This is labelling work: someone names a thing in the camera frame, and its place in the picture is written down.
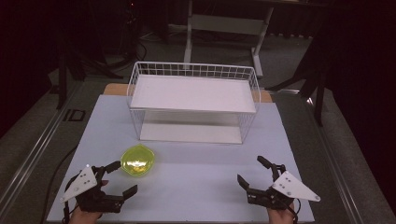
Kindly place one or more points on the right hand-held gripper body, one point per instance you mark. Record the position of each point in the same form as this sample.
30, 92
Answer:
292, 188

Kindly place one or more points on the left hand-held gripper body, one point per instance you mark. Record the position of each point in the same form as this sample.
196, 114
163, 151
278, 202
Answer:
84, 183

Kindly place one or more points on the yellow-green plastic bowl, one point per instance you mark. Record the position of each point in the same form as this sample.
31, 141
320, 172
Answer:
137, 160

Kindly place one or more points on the person's right hand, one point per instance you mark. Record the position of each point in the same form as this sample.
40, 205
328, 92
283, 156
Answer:
281, 217

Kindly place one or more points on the person's left hand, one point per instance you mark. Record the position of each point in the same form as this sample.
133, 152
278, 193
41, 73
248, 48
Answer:
84, 217

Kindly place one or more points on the black stand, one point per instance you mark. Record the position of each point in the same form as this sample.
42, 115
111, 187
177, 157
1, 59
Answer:
62, 77
318, 93

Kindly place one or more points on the metal floor rail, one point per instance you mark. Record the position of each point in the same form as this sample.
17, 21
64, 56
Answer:
345, 161
34, 152

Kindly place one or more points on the white metal table frame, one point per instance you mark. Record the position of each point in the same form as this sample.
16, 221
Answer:
227, 24

